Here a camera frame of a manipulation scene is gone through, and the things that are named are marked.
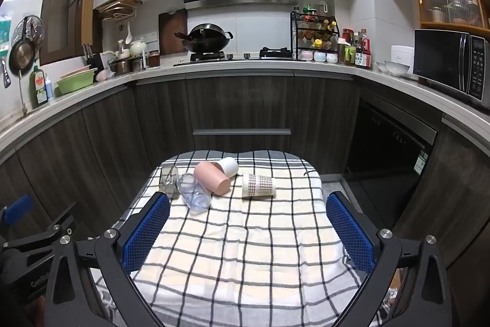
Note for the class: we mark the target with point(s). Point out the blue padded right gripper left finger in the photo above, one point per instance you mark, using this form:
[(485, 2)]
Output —
[(143, 232)]

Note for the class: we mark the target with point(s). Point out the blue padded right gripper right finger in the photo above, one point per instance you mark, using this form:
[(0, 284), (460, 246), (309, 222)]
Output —
[(424, 297)]

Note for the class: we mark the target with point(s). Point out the pink plastic cup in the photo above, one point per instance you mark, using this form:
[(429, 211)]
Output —
[(212, 178)]

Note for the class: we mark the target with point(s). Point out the clear glass cup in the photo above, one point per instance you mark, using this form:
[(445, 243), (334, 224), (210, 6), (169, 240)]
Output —
[(168, 182)]

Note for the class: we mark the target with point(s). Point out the clear plastic cup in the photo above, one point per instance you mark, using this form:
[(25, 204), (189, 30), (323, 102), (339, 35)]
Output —
[(194, 195)]

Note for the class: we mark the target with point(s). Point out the white plastic cup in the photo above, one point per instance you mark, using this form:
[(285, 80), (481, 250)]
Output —
[(228, 166)]

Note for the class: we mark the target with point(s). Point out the red patterned paper cup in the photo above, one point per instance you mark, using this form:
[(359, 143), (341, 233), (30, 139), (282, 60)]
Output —
[(257, 186)]

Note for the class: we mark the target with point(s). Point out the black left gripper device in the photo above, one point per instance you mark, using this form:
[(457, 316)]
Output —
[(46, 277)]

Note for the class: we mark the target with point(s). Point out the black dishwasher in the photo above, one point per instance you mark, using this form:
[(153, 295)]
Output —
[(388, 154)]

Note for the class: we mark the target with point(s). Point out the black white checkered cloth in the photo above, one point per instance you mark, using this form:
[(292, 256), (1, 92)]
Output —
[(273, 261)]

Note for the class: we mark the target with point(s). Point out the green dish soap bottle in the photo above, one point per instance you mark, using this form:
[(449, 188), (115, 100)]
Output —
[(37, 87)]

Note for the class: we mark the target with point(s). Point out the green plastic basin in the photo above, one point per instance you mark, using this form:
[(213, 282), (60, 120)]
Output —
[(76, 81)]

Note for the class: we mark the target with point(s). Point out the white ceramic bowl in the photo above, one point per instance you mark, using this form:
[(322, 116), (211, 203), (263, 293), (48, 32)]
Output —
[(396, 68)]

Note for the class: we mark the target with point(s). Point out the black microwave oven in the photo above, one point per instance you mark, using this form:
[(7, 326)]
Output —
[(456, 60)]

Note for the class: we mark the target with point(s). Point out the hanging frying pan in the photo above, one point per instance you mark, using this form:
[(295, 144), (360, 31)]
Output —
[(23, 53)]

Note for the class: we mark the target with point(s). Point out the white teapot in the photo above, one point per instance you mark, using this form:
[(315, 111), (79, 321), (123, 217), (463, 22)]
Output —
[(137, 48)]

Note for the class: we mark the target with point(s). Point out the black spice rack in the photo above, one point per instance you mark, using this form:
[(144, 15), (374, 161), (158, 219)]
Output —
[(313, 36)]

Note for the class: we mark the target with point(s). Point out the black wok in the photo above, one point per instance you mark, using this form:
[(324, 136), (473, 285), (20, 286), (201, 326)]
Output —
[(205, 38)]

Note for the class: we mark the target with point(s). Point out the wooden cutting board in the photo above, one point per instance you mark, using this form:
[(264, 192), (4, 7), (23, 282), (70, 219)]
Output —
[(169, 24)]

